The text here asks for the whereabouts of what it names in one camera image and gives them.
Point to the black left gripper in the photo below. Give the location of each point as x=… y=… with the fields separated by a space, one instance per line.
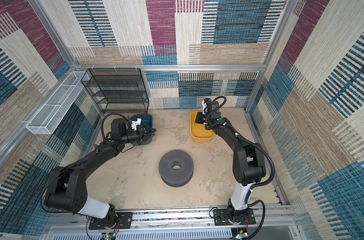
x=140 y=132

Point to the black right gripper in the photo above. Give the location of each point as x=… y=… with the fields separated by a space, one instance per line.
x=199 y=115

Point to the yellow plastic bin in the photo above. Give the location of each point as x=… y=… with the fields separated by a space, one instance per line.
x=198 y=132

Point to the grey perforated cable spool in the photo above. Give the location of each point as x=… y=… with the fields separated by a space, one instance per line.
x=176 y=168

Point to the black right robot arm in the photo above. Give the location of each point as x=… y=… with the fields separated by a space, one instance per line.
x=252 y=165

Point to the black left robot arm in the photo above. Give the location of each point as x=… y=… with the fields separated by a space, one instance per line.
x=67 y=189

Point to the teal plastic bin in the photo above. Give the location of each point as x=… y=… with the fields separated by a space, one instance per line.
x=146 y=120

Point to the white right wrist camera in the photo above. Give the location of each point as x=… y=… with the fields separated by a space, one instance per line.
x=204 y=105

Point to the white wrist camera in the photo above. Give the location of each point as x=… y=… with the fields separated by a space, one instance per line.
x=204 y=105
x=135 y=123

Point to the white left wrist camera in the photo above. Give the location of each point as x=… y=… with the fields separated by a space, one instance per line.
x=135 y=123

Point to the black wire mesh shelf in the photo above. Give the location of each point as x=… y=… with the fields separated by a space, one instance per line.
x=117 y=90

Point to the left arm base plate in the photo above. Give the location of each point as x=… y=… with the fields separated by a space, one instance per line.
x=118 y=221

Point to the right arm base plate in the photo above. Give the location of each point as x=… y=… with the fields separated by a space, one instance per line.
x=225 y=217

